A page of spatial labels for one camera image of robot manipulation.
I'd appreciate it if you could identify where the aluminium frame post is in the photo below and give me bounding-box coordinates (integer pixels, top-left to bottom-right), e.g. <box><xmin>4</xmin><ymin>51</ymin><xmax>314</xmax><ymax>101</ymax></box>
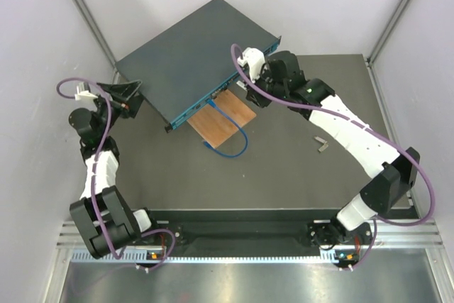
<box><xmin>72</xmin><ymin>0</ymin><xmax>116</xmax><ymax>68</ymax></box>
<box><xmin>365</xmin><ymin>0</ymin><xmax>412</xmax><ymax>69</ymax></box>

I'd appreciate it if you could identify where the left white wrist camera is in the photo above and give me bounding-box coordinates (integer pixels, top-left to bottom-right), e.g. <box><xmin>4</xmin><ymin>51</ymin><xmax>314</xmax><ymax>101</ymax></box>
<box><xmin>74</xmin><ymin>82</ymin><xmax>97</xmax><ymax>101</ymax></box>

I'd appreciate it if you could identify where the wooden board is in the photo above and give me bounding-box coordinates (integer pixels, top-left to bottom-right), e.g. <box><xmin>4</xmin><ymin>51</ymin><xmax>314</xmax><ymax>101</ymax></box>
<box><xmin>188</xmin><ymin>90</ymin><xmax>256</xmax><ymax>148</ymax></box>

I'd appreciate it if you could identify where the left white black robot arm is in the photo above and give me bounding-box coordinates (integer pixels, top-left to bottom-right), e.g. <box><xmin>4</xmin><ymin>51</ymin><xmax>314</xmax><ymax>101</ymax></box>
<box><xmin>68</xmin><ymin>80</ymin><xmax>161</xmax><ymax>259</ymax></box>

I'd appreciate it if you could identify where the silver sfp module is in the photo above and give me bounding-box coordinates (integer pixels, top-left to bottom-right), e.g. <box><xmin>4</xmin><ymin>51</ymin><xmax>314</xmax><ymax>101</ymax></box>
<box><xmin>318</xmin><ymin>143</ymin><xmax>328</xmax><ymax>153</ymax></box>
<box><xmin>314</xmin><ymin>136</ymin><xmax>327</xmax><ymax>143</ymax></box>

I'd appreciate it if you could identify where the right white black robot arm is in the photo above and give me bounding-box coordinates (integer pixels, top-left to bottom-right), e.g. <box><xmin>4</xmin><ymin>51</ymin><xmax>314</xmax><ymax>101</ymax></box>
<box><xmin>236</xmin><ymin>48</ymin><xmax>420</xmax><ymax>243</ymax></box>

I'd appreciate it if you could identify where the right aluminium frame post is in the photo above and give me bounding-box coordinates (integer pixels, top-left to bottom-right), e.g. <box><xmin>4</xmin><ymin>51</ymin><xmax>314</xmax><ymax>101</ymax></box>
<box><xmin>365</xmin><ymin>0</ymin><xmax>412</xmax><ymax>69</ymax></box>

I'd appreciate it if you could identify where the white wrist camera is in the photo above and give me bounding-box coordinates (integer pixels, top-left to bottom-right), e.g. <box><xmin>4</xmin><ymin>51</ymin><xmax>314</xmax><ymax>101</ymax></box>
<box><xmin>74</xmin><ymin>82</ymin><xmax>97</xmax><ymax>101</ymax></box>
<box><xmin>237</xmin><ymin>48</ymin><xmax>265</xmax><ymax>83</ymax></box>

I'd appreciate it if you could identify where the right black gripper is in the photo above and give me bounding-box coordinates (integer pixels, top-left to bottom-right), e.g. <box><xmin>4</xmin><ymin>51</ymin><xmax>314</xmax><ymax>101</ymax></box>
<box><xmin>243</xmin><ymin>66</ymin><xmax>288</xmax><ymax>109</ymax></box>

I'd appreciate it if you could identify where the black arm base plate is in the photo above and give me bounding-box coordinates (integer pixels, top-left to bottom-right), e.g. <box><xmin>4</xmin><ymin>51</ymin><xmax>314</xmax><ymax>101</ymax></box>
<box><xmin>150</xmin><ymin>209</ymin><xmax>372</xmax><ymax>257</ymax></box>

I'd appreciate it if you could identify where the slotted cable duct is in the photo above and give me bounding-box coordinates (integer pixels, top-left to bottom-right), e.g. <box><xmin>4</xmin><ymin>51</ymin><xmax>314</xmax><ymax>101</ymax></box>
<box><xmin>71</xmin><ymin>249</ymin><xmax>354</xmax><ymax>265</ymax></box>

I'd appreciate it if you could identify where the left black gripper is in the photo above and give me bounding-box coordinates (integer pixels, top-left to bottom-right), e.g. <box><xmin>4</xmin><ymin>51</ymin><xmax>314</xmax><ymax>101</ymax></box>
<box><xmin>94</xmin><ymin>80</ymin><xmax>145</xmax><ymax>136</ymax></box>

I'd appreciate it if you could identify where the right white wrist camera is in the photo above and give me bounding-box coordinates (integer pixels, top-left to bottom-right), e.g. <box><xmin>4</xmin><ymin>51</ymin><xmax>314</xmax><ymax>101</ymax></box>
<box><xmin>237</xmin><ymin>48</ymin><xmax>265</xmax><ymax>83</ymax></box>

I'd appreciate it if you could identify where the left aluminium frame post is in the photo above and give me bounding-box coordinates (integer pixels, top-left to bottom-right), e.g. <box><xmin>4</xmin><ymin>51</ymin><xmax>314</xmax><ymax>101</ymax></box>
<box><xmin>72</xmin><ymin>0</ymin><xmax>116</xmax><ymax>68</ymax></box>

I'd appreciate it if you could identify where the dark blue network switch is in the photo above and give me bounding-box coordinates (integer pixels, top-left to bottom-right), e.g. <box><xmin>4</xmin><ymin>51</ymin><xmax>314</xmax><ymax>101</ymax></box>
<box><xmin>116</xmin><ymin>0</ymin><xmax>281</xmax><ymax>132</ymax></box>

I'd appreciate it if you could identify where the blue ethernet cable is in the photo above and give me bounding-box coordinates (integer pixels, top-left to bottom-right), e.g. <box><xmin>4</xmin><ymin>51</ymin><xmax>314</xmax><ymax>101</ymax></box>
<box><xmin>203</xmin><ymin>99</ymin><xmax>249</xmax><ymax>159</ymax></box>

